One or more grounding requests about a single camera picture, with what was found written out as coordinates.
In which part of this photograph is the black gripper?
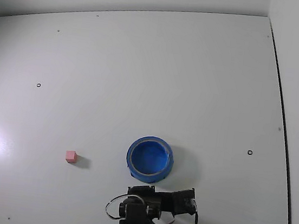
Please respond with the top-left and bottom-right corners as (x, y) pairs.
(125, 182), (164, 212)

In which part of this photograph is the small orange cube block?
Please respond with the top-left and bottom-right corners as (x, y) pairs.
(65, 150), (77, 164)

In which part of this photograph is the blue tape roll bin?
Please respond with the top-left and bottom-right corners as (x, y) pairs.
(123, 133), (177, 187)

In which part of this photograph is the white looped servo cable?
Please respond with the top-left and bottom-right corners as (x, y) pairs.
(103, 191), (146, 224)
(151, 210), (176, 224)

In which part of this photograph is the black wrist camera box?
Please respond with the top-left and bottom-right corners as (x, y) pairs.
(171, 185), (200, 216)

